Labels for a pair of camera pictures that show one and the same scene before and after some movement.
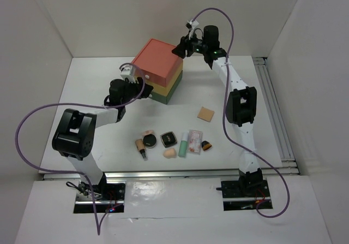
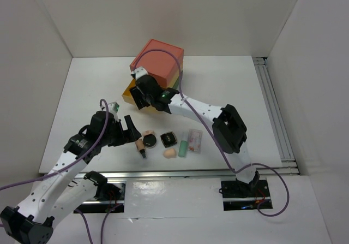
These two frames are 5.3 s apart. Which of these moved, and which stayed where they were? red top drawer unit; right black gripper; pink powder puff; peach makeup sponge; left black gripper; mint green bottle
Moved: right black gripper; left black gripper
Stayed: pink powder puff; mint green bottle; red top drawer unit; peach makeup sponge
